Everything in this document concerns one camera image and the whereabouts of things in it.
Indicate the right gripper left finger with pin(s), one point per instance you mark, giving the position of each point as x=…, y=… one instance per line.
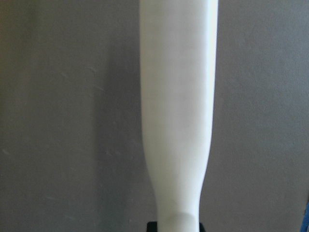
x=152, y=226

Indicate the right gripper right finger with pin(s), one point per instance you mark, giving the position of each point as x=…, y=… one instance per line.
x=201, y=227

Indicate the white hand brush black bristles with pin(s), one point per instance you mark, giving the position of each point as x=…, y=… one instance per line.
x=178, y=40

